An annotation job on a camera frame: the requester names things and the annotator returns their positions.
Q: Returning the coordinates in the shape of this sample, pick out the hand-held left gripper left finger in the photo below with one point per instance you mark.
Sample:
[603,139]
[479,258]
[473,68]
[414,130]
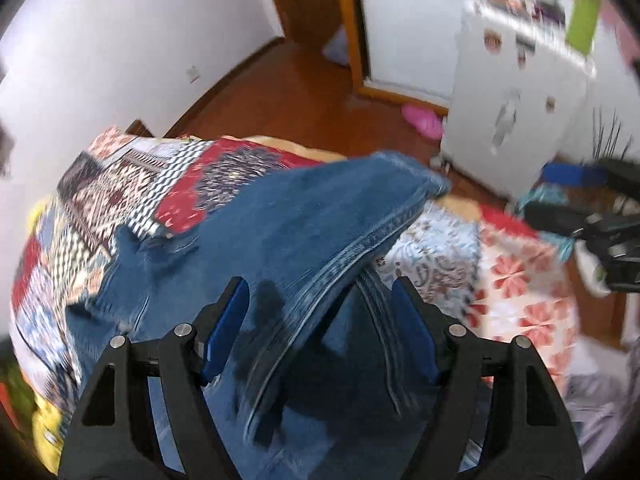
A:
[227,330]

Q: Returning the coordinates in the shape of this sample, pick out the green bottle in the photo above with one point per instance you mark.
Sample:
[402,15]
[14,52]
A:
[582,17]

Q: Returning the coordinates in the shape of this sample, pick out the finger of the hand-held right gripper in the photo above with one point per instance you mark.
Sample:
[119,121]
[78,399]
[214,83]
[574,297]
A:
[570,175]
[555,220]

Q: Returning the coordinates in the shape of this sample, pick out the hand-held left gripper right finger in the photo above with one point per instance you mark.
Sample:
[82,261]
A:
[415,330]

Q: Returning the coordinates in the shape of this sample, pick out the grey cloth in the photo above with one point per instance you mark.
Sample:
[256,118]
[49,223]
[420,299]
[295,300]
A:
[595,415]

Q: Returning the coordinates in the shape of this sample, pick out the patchwork patterned bedspread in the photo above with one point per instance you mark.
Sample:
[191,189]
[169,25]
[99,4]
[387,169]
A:
[100,200]

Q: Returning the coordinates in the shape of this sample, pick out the clutter on cabinet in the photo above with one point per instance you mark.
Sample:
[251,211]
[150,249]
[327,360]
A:
[520,2]

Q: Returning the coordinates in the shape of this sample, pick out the white cabinet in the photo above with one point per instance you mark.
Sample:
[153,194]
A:
[515,105]

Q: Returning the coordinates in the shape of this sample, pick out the blue denim jeans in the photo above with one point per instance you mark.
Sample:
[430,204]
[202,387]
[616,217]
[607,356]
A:
[300,220]

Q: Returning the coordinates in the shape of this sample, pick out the wall socket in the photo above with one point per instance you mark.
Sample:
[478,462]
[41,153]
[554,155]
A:
[192,76]

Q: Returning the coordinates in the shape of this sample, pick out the pink slippers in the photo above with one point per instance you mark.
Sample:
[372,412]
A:
[422,121]

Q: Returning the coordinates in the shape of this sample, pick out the wood framed white wardrobe door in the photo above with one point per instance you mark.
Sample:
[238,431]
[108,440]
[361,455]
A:
[400,25]

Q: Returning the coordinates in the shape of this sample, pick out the dark spiky plant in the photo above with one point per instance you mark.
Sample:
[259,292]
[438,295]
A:
[607,137]

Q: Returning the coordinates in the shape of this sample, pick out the white bag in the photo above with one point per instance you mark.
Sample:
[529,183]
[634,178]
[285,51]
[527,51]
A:
[337,47]

